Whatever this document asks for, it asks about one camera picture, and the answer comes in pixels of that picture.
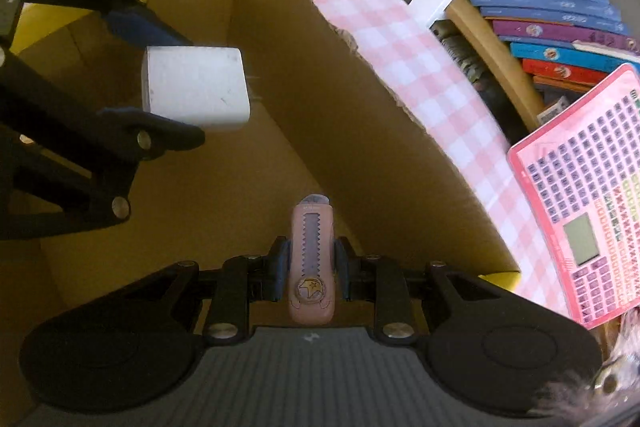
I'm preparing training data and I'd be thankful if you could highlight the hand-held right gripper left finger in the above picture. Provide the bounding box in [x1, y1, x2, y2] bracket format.
[114, 236, 292, 345]

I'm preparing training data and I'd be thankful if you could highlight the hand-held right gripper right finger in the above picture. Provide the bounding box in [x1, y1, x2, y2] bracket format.
[334, 236, 507, 345]

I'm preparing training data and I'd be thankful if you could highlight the pink utility knife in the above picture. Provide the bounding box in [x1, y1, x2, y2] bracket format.
[287, 194, 335, 327]

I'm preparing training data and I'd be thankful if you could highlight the white charger block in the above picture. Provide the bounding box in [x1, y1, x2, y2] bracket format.
[141, 46, 252, 132]

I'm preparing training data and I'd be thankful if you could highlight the cardboard box with yellow rim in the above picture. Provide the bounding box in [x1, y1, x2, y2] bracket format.
[0, 0, 523, 427]

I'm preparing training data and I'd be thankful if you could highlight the pink checkered tablecloth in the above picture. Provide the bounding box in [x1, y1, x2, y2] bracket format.
[307, 0, 571, 315]

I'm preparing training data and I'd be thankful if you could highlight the dark patterned pile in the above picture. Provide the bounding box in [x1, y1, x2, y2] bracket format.
[432, 21, 493, 95]

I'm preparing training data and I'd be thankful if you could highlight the pink learning tablet toy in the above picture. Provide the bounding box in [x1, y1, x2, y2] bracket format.
[507, 63, 640, 330]

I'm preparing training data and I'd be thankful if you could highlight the small printed box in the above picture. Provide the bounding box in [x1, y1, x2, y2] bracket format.
[537, 98, 574, 126]

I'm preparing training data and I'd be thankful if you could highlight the row of colourful books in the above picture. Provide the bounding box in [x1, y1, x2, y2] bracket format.
[462, 0, 640, 96]

